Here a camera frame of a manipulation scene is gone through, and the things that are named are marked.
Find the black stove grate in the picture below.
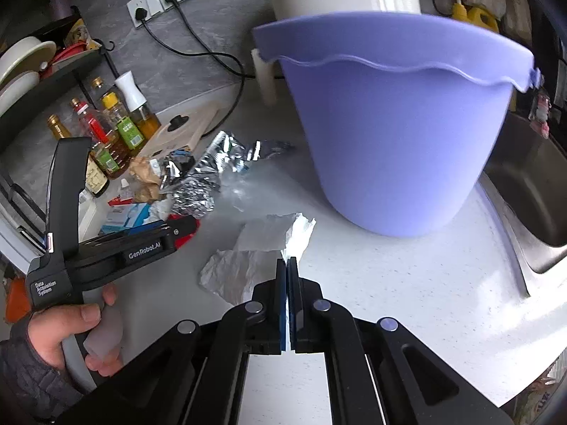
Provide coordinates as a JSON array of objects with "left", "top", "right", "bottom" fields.
[{"left": 0, "top": 172, "right": 49, "bottom": 257}]

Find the brown paper wrapper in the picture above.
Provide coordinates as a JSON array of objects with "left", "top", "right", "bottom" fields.
[
  {"left": 129, "top": 156, "right": 161, "bottom": 185},
  {"left": 133, "top": 183, "right": 163, "bottom": 205}
]

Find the white paper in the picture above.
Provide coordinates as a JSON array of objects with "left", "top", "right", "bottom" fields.
[{"left": 199, "top": 212, "right": 317, "bottom": 306}]

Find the red bowl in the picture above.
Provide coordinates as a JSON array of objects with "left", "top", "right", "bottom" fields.
[{"left": 52, "top": 42, "right": 88, "bottom": 66}]

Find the yellow soap dispenser bottle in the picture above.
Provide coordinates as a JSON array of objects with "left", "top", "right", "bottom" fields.
[{"left": 451, "top": 0, "right": 500, "bottom": 33}]

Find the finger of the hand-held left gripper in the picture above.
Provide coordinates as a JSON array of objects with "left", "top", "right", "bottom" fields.
[{"left": 167, "top": 215, "right": 198, "bottom": 249}]

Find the black induction cooker cable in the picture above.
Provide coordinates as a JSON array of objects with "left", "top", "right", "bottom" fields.
[{"left": 133, "top": 5, "right": 246, "bottom": 136}]

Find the silver foil snack wrapper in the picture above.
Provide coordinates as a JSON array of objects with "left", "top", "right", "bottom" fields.
[{"left": 162, "top": 151, "right": 196, "bottom": 187}]

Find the white plate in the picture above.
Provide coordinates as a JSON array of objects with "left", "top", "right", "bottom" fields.
[
  {"left": 0, "top": 71, "right": 41, "bottom": 100},
  {"left": 0, "top": 38, "right": 57, "bottom": 86}
]

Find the blue and white packet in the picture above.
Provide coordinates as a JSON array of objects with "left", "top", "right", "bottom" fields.
[{"left": 101, "top": 204, "right": 163, "bottom": 235}]

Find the stainless steel sink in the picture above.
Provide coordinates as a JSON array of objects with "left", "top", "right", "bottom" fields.
[{"left": 476, "top": 110, "right": 567, "bottom": 275}]

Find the person's left hand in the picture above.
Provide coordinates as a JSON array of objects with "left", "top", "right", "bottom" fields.
[{"left": 27, "top": 283, "right": 123, "bottom": 379}]

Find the yellow cap green label bottle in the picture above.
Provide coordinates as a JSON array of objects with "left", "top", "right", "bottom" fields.
[{"left": 100, "top": 92, "right": 148, "bottom": 151}]

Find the black air fryer cable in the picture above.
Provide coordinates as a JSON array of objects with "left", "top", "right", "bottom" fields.
[{"left": 164, "top": 0, "right": 284, "bottom": 81}]

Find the oil sprayer bottle white top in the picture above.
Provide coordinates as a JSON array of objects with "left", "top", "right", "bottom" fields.
[{"left": 114, "top": 71, "right": 161, "bottom": 141}]

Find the cream induction cooker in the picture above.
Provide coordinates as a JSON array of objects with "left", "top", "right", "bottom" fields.
[{"left": 135, "top": 100, "right": 225, "bottom": 160}]

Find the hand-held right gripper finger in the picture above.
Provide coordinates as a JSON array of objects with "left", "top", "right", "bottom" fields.
[
  {"left": 57, "top": 257, "right": 289, "bottom": 425},
  {"left": 287, "top": 257, "right": 515, "bottom": 425}
]

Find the large silver foil wrapper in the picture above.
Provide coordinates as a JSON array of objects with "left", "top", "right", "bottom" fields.
[{"left": 195, "top": 130, "right": 266, "bottom": 174}]

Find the flat brown paper wrapper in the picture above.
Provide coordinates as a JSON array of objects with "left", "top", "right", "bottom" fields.
[{"left": 133, "top": 183, "right": 163, "bottom": 205}]

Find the clear plastic wrap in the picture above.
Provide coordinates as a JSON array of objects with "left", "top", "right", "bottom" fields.
[{"left": 219, "top": 166, "right": 263, "bottom": 201}]

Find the oil bottle with red handle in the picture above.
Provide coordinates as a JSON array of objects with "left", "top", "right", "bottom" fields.
[{"left": 71, "top": 97, "right": 134, "bottom": 180}]

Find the black dish rack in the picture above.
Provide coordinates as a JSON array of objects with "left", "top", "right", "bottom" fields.
[{"left": 0, "top": 6, "right": 117, "bottom": 151}]

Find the dark sauce bottle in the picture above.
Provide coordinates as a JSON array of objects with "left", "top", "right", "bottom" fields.
[{"left": 48, "top": 115, "right": 110, "bottom": 198}]

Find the purple plastic bucket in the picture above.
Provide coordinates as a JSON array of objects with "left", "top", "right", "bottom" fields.
[{"left": 252, "top": 12, "right": 545, "bottom": 238}]

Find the person's left forearm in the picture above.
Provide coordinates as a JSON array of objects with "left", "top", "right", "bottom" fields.
[{"left": 0, "top": 316, "right": 96, "bottom": 424}]

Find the crinkled silver foil wrapper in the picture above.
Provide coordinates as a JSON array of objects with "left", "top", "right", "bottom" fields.
[{"left": 170, "top": 177, "right": 222, "bottom": 219}]

